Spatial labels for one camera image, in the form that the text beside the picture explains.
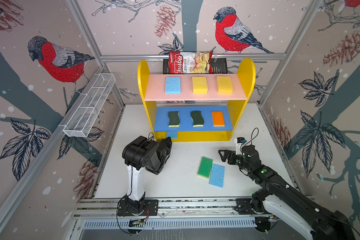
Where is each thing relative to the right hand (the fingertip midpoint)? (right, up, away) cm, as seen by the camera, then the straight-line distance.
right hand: (223, 154), depth 83 cm
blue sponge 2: (-3, -13, 0) cm, 13 cm away
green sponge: (-10, -9, +3) cm, 14 cm away
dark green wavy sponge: (-28, +20, +9) cm, 36 cm away
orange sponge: (-1, +20, +10) cm, 22 cm away
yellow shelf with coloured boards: (-12, +28, +21) cm, 36 cm away
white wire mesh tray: (-72, +19, -12) cm, 76 cm away
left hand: (-30, +8, +13) cm, 34 cm away
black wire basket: (+1, +55, +13) cm, 56 cm away
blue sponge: (-30, +9, +17) cm, 35 cm away
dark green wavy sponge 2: (-14, +20, +10) cm, 26 cm away
